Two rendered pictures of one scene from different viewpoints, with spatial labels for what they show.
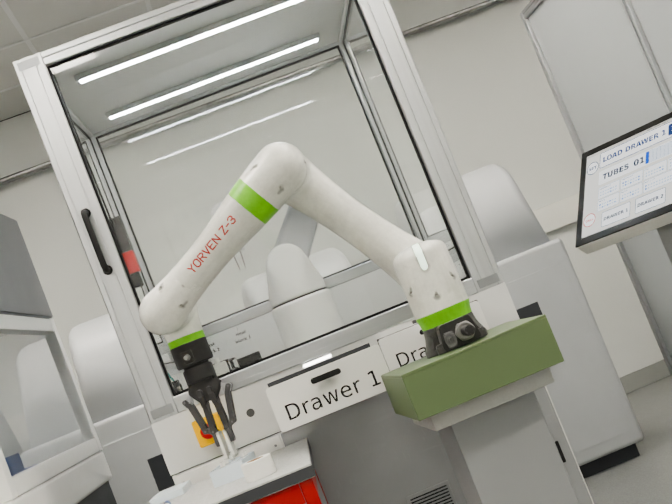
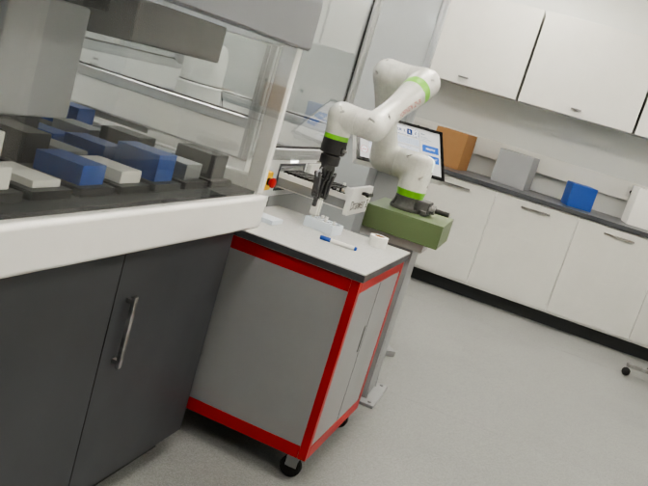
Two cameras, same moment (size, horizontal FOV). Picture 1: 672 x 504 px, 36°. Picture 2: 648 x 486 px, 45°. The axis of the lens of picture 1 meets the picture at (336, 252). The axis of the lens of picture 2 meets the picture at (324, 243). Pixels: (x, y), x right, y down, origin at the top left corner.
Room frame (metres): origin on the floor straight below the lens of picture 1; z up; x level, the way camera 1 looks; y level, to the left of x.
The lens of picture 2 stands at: (1.46, 3.11, 1.31)
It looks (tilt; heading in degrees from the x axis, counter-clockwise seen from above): 12 degrees down; 291
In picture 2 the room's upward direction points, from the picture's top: 17 degrees clockwise
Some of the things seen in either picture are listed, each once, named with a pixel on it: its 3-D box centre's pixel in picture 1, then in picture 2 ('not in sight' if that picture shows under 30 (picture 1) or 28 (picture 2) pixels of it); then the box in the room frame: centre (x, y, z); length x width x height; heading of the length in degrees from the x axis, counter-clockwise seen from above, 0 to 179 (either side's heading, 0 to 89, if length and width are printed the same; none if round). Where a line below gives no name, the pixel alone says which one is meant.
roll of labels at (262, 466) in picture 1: (258, 468); (378, 241); (2.31, 0.33, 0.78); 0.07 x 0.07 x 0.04
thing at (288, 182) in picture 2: not in sight; (311, 186); (2.71, 0.15, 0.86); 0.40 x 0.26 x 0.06; 4
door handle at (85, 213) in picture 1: (95, 240); not in sight; (2.76, 0.58, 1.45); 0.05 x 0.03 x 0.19; 4
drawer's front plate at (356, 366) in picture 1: (330, 388); (358, 200); (2.50, 0.13, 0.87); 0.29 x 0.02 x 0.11; 94
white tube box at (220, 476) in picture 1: (234, 469); (323, 225); (2.51, 0.41, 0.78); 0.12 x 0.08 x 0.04; 172
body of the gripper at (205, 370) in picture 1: (203, 383); (328, 166); (2.55, 0.42, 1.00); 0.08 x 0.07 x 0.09; 83
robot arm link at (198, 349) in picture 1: (191, 355); (334, 147); (2.55, 0.42, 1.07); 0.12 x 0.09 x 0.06; 173
